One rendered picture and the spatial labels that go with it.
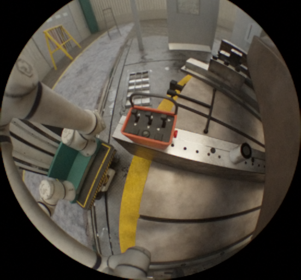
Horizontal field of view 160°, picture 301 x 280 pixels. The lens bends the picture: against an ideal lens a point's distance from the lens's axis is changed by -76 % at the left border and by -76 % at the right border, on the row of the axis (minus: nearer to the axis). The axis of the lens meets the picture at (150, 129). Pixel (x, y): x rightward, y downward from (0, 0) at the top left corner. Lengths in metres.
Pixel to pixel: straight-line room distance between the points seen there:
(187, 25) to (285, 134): 3.09
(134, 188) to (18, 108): 1.14
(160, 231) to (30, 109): 0.99
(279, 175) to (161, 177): 0.74
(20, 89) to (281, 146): 0.70
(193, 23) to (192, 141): 3.07
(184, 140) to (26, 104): 0.59
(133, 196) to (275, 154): 1.18
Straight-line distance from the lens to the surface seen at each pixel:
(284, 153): 0.45
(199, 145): 0.53
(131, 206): 1.24
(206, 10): 3.41
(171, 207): 0.88
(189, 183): 0.88
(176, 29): 3.19
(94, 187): 1.02
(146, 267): 0.38
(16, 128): 0.87
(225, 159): 0.57
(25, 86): 0.27
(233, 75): 1.30
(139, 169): 1.19
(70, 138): 0.75
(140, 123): 0.43
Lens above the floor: 1.16
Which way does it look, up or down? 63 degrees down
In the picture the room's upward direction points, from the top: 13 degrees counter-clockwise
